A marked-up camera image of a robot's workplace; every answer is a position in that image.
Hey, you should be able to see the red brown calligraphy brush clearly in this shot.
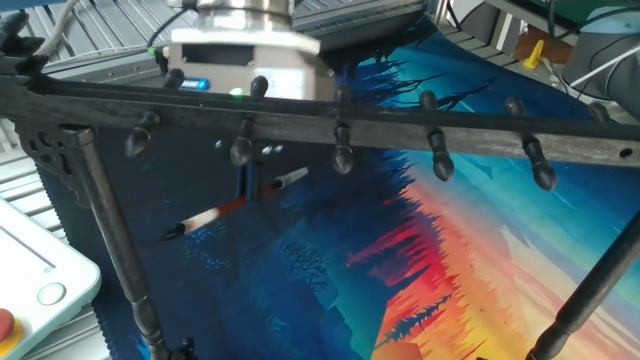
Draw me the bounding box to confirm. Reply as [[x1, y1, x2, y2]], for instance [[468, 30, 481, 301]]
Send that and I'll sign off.
[[159, 167, 310, 242]]

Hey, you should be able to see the white teach pendant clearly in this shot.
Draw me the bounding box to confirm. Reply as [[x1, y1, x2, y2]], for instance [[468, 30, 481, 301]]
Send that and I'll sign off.
[[0, 197, 103, 360]]

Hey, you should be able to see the grey Schunk gripper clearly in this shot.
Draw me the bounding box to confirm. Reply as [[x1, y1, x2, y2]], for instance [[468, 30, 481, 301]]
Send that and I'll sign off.
[[167, 42, 337, 204]]

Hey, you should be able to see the white thick cable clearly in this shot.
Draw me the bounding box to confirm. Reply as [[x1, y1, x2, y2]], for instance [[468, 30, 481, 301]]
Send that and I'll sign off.
[[34, 0, 81, 59]]

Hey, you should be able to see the white zip tie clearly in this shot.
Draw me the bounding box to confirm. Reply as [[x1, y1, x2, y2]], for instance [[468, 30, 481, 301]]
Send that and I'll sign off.
[[569, 42, 640, 89]]

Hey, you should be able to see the black wooden pen rack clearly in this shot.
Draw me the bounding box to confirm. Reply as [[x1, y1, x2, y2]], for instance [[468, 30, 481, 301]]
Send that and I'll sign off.
[[0, 9, 640, 360]]

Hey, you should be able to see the yellow plastic clip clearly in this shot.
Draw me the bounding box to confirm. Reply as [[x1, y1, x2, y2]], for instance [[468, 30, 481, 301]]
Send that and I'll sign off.
[[522, 39, 546, 70]]

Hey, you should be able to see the colourful sunset landscape mat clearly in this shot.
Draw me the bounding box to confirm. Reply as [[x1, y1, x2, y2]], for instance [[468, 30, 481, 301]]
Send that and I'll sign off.
[[37, 14, 640, 360]]

